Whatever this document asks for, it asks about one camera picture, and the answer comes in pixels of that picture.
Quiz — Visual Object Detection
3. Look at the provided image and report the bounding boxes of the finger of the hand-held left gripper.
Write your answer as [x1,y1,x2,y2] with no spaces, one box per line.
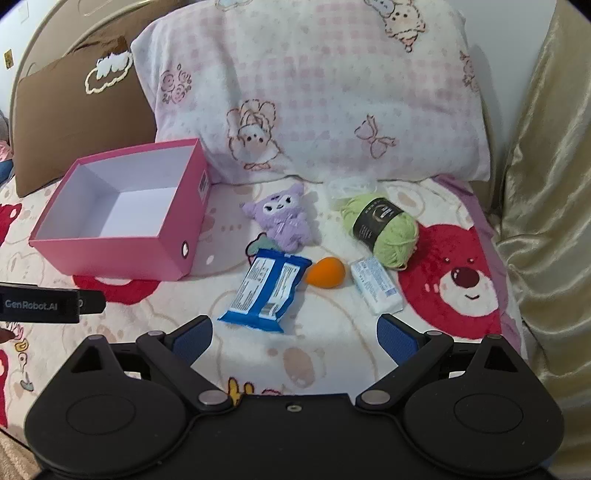
[76,290,105,316]

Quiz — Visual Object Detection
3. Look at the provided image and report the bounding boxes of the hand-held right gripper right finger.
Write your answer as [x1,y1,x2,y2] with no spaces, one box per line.
[355,313,523,412]

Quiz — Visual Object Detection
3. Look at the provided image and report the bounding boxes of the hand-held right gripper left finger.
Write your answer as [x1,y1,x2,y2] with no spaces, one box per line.
[69,315,234,414]

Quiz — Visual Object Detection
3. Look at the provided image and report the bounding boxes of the pink cardboard box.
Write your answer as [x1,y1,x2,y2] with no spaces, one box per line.
[28,137,212,281]

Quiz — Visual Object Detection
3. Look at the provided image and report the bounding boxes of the white tissue packet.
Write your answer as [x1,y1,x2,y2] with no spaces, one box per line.
[349,258,404,317]

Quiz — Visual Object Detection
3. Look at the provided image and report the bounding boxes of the blue snack packet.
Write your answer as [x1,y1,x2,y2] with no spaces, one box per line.
[217,248,311,334]

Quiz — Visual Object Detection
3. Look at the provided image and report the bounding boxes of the orange egg-shaped sponge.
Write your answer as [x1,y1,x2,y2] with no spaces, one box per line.
[305,257,346,289]

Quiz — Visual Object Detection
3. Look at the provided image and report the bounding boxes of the green yarn ball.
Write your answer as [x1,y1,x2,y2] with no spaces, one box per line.
[341,194,420,271]

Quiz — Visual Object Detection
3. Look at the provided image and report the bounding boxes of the purple plush toy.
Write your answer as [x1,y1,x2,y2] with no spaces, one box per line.
[241,182,321,254]

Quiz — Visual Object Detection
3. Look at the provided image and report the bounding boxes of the clear plastic bag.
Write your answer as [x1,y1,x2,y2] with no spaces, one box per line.
[327,176,376,200]

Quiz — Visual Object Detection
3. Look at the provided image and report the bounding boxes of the brown cloud-embroidered pillow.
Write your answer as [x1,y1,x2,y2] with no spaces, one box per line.
[10,37,158,198]

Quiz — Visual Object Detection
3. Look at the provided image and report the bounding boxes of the golden satin cloth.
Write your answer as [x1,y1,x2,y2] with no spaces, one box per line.
[495,4,591,437]

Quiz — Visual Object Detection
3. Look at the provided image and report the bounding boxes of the pink checked cartoon pillow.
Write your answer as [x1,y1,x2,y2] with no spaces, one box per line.
[130,0,492,184]

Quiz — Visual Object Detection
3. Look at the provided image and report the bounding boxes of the beige padded headboard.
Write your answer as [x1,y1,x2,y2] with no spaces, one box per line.
[9,0,197,97]

